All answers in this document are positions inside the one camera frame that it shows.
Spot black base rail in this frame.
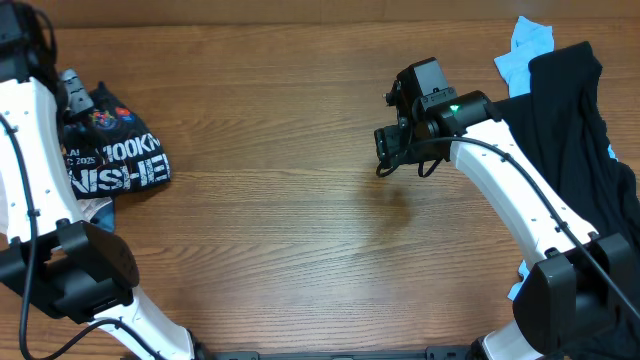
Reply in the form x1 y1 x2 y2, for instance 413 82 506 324
208 345 474 360

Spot black orange patterned jersey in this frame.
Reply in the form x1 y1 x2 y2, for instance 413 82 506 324
63 82 171 199

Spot left black cable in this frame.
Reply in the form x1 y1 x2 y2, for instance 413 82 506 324
0 112 166 360

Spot light blue cloth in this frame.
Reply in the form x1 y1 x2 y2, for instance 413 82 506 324
494 16 555 97

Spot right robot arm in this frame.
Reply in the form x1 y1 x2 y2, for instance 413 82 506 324
374 57 639 359

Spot right black cable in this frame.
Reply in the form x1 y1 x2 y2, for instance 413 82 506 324
374 135 640 321

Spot blue denim jeans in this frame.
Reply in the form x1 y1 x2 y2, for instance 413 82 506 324
91 198 116 233

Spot black cable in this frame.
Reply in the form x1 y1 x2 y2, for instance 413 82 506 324
0 112 166 360
374 135 640 321

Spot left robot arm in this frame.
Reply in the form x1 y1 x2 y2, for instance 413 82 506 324
1 1 206 359

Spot black garment pile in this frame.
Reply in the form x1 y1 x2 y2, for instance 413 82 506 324
492 41 640 360

